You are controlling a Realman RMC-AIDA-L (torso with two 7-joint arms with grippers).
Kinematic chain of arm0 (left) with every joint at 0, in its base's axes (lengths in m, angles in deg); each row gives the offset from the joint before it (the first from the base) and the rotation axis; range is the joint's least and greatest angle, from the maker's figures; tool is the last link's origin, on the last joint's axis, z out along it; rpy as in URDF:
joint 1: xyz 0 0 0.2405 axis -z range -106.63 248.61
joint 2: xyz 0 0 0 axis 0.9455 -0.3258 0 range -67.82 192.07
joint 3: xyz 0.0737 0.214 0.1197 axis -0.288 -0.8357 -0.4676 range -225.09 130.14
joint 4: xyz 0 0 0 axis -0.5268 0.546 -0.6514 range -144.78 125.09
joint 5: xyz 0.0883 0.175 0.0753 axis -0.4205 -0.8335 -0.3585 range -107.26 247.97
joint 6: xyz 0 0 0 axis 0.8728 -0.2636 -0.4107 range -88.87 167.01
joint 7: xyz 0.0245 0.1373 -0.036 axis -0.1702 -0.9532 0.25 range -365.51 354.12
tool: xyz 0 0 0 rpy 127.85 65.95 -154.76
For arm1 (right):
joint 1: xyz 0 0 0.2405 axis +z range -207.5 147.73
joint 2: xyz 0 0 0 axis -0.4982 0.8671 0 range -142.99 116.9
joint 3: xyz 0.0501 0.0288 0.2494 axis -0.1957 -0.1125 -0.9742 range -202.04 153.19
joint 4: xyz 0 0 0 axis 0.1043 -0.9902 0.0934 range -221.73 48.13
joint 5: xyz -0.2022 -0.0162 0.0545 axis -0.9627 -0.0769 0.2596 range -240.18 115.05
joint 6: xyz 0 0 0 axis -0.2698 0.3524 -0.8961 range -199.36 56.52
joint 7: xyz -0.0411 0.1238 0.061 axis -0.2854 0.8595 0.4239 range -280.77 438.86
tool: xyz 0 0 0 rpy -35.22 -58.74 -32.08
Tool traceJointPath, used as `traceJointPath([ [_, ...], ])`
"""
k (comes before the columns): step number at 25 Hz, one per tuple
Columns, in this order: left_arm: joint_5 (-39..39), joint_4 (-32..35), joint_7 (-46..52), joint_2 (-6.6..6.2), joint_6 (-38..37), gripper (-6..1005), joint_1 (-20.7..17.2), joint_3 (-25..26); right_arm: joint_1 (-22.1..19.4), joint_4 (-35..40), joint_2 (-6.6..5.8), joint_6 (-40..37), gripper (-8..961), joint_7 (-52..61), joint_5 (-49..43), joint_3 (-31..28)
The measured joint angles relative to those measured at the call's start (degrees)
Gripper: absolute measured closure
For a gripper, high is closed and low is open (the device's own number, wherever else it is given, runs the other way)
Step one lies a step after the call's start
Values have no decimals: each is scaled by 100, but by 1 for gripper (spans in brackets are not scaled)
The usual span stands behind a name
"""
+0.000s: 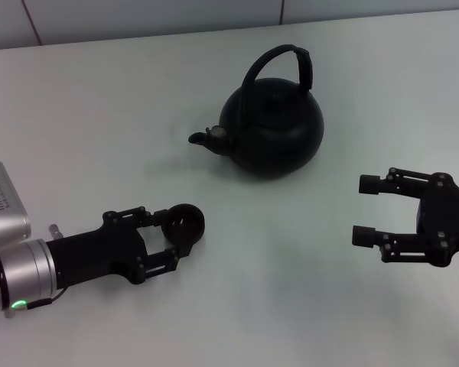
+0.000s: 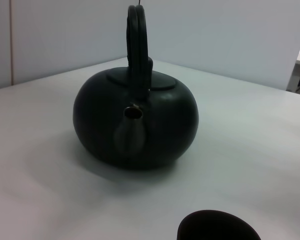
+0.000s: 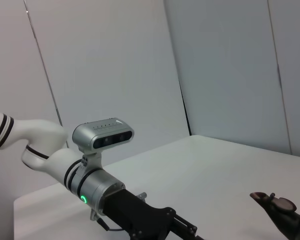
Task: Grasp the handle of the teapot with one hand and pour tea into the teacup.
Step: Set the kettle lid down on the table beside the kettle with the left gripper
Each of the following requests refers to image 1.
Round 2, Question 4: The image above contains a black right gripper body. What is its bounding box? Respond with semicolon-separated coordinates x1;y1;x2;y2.
416;172;459;267

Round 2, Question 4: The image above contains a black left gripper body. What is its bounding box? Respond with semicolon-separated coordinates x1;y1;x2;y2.
45;219;149;292

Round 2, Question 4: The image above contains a small dark teacup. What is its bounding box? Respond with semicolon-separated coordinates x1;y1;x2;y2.
161;203;207;249

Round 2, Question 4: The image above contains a black round teapot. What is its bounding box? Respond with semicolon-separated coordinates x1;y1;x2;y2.
187;44;325;182

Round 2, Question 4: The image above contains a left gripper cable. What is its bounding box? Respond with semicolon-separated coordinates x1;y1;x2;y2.
24;223;68;310

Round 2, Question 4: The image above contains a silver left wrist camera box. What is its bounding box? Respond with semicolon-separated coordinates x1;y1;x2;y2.
0;160;32;254

